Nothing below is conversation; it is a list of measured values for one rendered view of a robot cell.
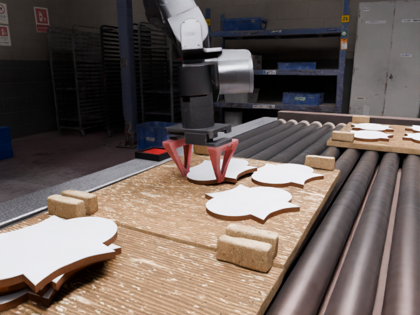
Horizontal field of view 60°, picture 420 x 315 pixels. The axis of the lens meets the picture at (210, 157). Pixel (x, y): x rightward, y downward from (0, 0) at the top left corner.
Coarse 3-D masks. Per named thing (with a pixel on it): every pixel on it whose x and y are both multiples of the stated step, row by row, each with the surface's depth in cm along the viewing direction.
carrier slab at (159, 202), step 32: (192, 160) 81; (256, 160) 81; (96, 192) 60; (128, 192) 60; (160, 192) 60; (192, 192) 60; (320, 192) 60; (128, 224) 48; (160, 224) 48; (192, 224) 48; (224, 224) 48; (256, 224) 48; (288, 224) 48; (288, 256) 40
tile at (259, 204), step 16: (224, 192) 58; (240, 192) 58; (256, 192) 58; (272, 192) 58; (288, 192) 58; (208, 208) 51; (224, 208) 51; (240, 208) 51; (256, 208) 51; (272, 208) 51; (288, 208) 52
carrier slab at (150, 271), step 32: (32, 224) 48; (128, 256) 40; (160, 256) 40; (192, 256) 40; (64, 288) 34; (96, 288) 34; (128, 288) 34; (160, 288) 34; (192, 288) 34; (224, 288) 34; (256, 288) 34
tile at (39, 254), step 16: (48, 224) 40; (64, 224) 40; (80, 224) 40; (96, 224) 40; (112, 224) 40; (0, 240) 37; (16, 240) 37; (32, 240) 37; (48, 240) 37; (64, 240) 37; (80, 240) 37; (96, 240) 37; (112, 240) 38; (0, 256) 33; (16, 256) 33; (32, 256) 33; (48, 256) 33; (64, 256) 33; (80, 256) 33; (96, 256) 34; (112, 256) 35; (0, 272) 31; (16, 272) 31; (32, 272) 31; (48, 272) 31; (64, 272) 32; (32, 288) 30
